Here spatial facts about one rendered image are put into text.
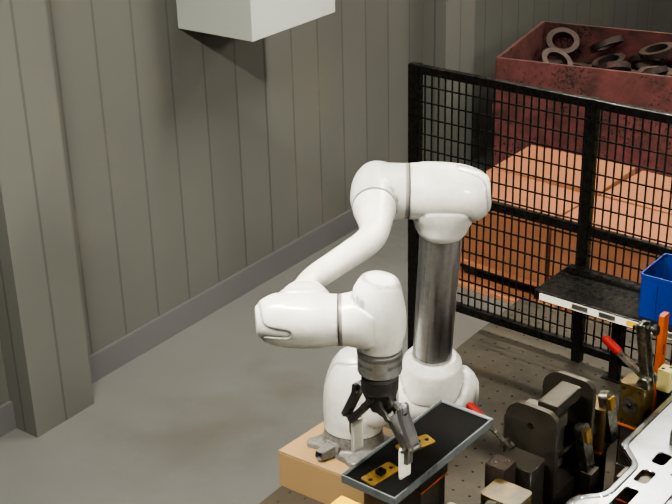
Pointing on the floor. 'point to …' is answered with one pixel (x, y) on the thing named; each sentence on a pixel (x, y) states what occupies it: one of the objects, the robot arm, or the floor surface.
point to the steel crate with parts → (588, 85)
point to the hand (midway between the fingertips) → (380, 458)
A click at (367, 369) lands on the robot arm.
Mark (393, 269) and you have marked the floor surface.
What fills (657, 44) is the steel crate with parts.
